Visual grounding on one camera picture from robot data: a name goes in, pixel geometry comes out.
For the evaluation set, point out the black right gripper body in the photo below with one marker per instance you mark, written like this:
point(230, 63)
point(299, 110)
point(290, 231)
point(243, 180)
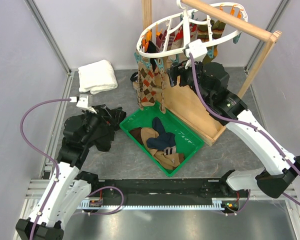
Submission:
point(183, 69)

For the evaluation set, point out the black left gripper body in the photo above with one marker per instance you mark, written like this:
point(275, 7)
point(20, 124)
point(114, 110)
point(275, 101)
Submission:
point(91, 121)

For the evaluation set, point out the white oval sock hanger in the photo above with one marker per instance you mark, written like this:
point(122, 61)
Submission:
point(159, 31)

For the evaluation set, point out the teal clothes peg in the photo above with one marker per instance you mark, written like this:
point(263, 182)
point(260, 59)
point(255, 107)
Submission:
point(160, 64)

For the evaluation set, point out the navy blue sock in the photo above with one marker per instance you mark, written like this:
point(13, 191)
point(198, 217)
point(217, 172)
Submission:
point(163, 140)

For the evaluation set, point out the brown striped sock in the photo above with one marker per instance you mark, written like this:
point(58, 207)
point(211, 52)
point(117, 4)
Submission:
point(170, 150)

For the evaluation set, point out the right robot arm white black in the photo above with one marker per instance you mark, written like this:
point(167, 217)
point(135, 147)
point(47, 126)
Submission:
point(280, 167)

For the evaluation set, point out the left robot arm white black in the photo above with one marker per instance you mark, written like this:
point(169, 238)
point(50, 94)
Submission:
point(69, 185)

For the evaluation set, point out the black cloth pile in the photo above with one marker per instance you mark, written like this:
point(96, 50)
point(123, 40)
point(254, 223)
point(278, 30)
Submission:
point(110, 125)

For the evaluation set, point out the beige red hanging sock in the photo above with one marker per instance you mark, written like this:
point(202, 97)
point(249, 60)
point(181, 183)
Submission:
point(176, 39)

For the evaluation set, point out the olive striped hanging sock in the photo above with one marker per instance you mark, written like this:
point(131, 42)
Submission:
point(217, 29)

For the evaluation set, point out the white folded towel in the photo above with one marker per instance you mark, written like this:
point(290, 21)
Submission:
point(97, 77)

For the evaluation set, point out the argyle brown orange sock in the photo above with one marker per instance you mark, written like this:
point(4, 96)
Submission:
point(146, 86)

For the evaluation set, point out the black hanging sock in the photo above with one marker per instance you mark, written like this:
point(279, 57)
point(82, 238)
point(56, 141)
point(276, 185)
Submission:
point(151, 48)

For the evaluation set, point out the tan sock in bin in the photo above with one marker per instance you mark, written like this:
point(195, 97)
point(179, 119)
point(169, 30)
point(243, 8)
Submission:
point(169, 162)

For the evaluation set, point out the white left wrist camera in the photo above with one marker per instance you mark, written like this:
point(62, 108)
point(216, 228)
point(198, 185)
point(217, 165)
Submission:
point(85, 103)

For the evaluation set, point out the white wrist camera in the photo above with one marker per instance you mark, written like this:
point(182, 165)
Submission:
point(198, 50)
point(85, 103)

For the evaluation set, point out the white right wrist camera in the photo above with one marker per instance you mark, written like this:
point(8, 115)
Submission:
point(198, 50)

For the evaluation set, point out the wooden rack frame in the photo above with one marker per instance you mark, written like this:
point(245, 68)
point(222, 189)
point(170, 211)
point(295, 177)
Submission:
point(181, 101)

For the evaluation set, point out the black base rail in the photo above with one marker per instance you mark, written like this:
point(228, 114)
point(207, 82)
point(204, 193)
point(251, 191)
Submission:
point(206, 187)

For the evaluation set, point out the grey cable duct strip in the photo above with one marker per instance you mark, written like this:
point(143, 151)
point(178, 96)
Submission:
point(216, 205)

